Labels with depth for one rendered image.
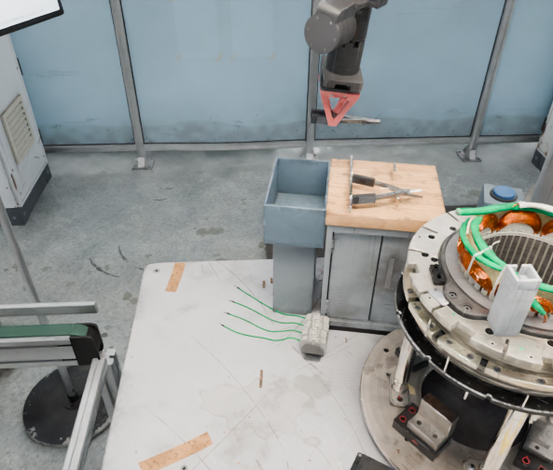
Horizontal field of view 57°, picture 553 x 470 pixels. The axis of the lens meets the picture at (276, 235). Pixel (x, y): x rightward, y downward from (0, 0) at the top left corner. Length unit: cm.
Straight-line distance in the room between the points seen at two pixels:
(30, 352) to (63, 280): 130
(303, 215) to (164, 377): 39
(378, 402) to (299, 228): 33
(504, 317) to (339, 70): 46
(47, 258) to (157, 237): 51
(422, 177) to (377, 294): 23
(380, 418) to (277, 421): 17
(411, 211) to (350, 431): 38
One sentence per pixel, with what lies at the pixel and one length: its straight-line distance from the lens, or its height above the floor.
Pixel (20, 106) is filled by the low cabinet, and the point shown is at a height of 50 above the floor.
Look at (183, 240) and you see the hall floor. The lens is 256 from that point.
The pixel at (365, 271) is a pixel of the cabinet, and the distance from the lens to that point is 96.
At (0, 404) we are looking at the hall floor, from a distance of 211.
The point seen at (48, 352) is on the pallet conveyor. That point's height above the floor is 72.
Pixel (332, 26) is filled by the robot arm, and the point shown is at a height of 135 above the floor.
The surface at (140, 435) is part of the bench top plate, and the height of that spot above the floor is 78.
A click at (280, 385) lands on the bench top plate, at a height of 78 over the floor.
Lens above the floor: 156
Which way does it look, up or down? 38 degrees down
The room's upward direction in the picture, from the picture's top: straight up
